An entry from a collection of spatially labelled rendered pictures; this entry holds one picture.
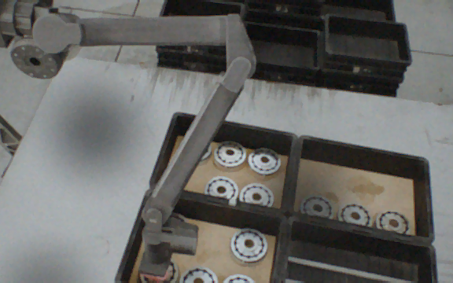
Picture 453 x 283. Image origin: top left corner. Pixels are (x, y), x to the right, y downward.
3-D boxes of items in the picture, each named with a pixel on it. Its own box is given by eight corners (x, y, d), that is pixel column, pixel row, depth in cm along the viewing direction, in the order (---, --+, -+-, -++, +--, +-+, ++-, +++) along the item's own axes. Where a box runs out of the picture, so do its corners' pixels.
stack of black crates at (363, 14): (309, 67, 296) (321, 19, 270) (310, 34, 315) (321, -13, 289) (378, 76, 295) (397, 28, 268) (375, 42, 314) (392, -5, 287)
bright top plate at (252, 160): (247, 173, 158) (248, 171, 158) (249, 147, 165) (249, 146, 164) (280, 176, 158) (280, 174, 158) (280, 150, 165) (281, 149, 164)
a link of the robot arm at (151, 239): (145, 218, 119) (139, 240, 115) (174, 222, 118) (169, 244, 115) (146, 233, 124) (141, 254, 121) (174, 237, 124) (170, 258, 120)
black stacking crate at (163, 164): (149, 208, 154) (147, 187, 145) (174, 135, 172) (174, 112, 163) (281, 235, 150) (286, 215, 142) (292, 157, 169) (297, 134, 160)
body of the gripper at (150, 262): (174, 241, 130) (174, 227, 124) (164, 278, 124) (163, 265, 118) (150, 237, 131) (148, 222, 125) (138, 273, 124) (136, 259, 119)
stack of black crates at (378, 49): (307, 118, 271) (325, 52, 236) (308, 79, 290) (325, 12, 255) (383, 127, 270) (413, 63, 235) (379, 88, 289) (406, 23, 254)
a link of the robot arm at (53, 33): (255, 9, 108) (255, 11, 98) (255, 73, 112) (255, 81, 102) (49, 12, 111) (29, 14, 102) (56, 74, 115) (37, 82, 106)
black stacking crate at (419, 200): (281, 235, 150) (288, 215, 142) (292, 157, 169) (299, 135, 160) (418, 263, 147) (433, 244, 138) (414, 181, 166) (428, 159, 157)
